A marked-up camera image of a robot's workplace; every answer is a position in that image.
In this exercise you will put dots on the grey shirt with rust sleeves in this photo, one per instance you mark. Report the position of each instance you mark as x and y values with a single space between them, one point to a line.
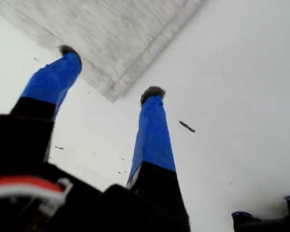
99 36

